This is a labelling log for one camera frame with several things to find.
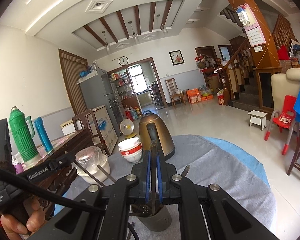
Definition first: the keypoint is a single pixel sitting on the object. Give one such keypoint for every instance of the grey table cloth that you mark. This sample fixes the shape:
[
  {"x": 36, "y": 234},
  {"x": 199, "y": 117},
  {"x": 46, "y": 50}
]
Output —
[{"x": 211, "y": 161}]

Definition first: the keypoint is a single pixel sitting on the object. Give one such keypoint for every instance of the wooden staircase railing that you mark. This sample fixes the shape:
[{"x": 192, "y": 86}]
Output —
[{"x": 235, "y": 73}]

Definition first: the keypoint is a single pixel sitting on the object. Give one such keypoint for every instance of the red plastic child chair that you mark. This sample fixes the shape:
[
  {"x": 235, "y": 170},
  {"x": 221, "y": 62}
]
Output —
[{"x": 285, "y": 119}]

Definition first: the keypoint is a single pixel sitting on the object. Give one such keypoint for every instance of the round wall clock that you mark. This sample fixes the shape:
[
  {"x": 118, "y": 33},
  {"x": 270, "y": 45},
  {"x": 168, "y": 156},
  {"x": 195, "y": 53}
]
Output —
[{"x": 123, "y": 60}]

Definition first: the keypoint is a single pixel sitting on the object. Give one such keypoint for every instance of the gold black electric kettle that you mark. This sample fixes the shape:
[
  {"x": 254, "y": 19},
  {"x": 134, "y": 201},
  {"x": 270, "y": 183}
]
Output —
[{"x": 152, "y": 127}]

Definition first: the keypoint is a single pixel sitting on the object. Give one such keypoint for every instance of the framed wall picture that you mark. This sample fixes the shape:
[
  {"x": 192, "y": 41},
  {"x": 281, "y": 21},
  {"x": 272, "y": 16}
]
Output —
[{"x": 176, "y": 57}]

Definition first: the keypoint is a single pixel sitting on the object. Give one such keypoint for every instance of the wooden chair by wall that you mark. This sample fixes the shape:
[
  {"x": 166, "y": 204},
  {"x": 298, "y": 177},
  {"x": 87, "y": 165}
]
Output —
[{"x": 174, "y": 92}]

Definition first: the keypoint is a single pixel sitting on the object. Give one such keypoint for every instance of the dark chopstick two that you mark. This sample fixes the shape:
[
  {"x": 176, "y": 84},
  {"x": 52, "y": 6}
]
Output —
[{"x": 185, "y": 171}]

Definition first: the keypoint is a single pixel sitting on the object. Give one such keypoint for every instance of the green thermos jug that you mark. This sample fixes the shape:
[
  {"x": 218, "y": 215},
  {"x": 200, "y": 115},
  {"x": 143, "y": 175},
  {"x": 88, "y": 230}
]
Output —
[{"x": 23, "y": 133}]

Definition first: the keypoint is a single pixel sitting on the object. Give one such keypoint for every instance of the wall calendar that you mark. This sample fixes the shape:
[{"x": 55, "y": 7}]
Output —
[{"x": 250, "y": 25}]

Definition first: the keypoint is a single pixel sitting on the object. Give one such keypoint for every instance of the dark grey utensil holder cup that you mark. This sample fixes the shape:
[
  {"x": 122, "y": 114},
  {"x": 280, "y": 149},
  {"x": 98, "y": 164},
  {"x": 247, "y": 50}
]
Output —
[{"x": 158, "y": 222}]

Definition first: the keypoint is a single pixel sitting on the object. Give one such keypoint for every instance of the person's left hand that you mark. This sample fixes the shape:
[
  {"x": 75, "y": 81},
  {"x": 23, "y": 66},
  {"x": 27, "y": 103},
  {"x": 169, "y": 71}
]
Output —
[{"x": 13, "y": 228}]

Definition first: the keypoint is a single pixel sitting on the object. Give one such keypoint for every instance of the blue thermos flask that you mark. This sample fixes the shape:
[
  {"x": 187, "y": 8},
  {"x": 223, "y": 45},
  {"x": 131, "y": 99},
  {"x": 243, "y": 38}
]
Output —
[{"x": 42, "y": 134}]

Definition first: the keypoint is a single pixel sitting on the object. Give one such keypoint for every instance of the small white stool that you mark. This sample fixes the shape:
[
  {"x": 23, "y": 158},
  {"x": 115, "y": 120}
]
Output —
[{"x": 257, "y": 118}]

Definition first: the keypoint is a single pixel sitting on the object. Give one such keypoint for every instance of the dark chopstick four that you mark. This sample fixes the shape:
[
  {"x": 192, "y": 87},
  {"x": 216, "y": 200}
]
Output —
[{"x": 153, "y": 174}]

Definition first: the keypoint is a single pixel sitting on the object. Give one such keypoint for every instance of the small white fan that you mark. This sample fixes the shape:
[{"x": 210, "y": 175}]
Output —
[{"x": 127, "y": 128}]

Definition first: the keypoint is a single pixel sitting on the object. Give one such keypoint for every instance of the cream armchair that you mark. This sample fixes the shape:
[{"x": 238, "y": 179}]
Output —
[{"x": 283, "y": 85}]

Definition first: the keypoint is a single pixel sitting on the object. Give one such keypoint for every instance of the white basin with plastic bag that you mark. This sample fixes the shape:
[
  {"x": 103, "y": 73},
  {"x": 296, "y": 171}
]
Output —
[{"x": 94, "y": 161}]

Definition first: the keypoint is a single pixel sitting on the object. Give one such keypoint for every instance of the dark carved wooden sideboard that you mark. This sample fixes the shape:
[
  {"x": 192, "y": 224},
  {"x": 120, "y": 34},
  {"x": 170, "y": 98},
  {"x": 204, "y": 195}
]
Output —
[{"x": 57, "y": 171}]

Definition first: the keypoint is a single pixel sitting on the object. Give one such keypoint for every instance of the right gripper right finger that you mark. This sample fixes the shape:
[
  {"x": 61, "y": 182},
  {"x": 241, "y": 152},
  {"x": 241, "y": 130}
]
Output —
[{"x": 206, "y": 212}]

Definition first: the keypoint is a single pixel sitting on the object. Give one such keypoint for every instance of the red white stacked bowls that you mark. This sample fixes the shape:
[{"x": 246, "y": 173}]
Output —
[{"x": 131, "y": 149}]

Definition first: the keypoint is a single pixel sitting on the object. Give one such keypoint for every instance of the grey refrigerator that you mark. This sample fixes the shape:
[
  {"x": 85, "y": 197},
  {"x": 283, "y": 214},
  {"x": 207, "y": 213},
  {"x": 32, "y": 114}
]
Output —
[{"x": 97, "y": 90}]

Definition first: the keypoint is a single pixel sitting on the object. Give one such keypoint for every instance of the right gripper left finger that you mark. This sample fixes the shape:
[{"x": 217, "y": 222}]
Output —
[{"x": 107, "y": 212}]

